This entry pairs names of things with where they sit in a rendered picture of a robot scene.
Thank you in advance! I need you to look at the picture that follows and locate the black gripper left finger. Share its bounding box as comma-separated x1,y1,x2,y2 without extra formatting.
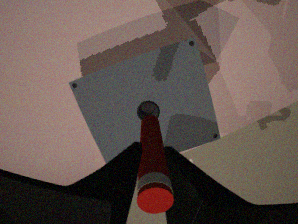
0,143,142,224

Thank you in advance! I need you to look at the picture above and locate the dark red peg with grey band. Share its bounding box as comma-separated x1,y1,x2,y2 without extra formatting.
137,115,174,213

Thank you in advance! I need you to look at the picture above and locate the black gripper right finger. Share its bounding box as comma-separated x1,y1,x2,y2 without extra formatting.
165,147,298,224

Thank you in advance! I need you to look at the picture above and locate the grey square panel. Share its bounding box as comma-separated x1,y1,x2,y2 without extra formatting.
69,37,220,164

